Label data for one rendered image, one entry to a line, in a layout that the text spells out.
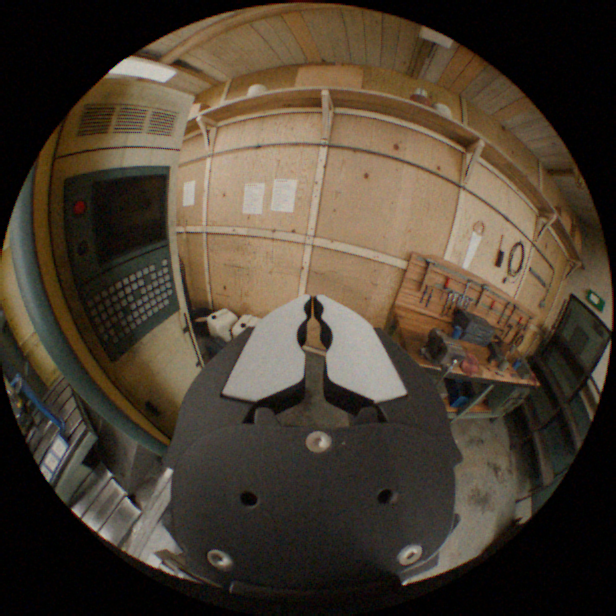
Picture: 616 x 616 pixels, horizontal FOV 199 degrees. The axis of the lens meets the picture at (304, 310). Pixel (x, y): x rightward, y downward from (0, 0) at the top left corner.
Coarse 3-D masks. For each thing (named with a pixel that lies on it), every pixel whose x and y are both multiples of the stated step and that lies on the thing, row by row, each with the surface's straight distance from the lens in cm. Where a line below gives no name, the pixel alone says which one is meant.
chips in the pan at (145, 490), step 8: (160, 456) 102; (152, 464) 103; (160, 464) 101; (152, 472) 103; (160, 472) 101; (144, 480) 106; (152, 480) 102; (144, 488) 105; (152, 488) 102; (144, 496) 105
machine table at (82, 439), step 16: (64, 384) 135; (48, 400) 143; (64, 400) 126; (64, 416) 120; (80, 416) 108; (32, 432) 152; (48, 432) 131; (64, 432) 116; (80, 432) 104; (32, 448) 148; (48, 448) 130; (80, 448) 107; (64, 464) 115; (64, 480) 120
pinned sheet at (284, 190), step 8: (280, 184) 168; (288, 184) 165; (296, 184) 163; (280, 192) 167; (288, 192) 164; (272, 200) 169; (280, 200) 166; (288, 200) 163; (272, 208) 169; (280, 208) 166; (288, 208) 163
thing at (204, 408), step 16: (240, 336) 8; (224, 352) 8; (240, 352) 7; (208, 368) 7; (224, 368) 7; (192, 384) 7; (208, 384) 7; (224, 384) 7; (192, 400) 7; (208, 400) 6; (224, 400) 6; (192, 416) 6; (208, 416) 6; (224, 416) 6; (240, 416) 6; (176, 432) 6; (192, 432) 6; (176, 448) 6
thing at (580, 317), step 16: (576, 304) 381; (592, 304) 377; (560, 320) 384; (576, 320) 375; (592, 320) 370; (576, 336) 370; (592, 336) 366; (608, 336) 364; (544, 352) 385; (560, 352) 374; (592, 352) 363; (560, 368) 371; (576, 368) 364; (544, 384) 378; (560, 384) 369; (544, 400) 376; (544, 416) 375; (528, 432) 386
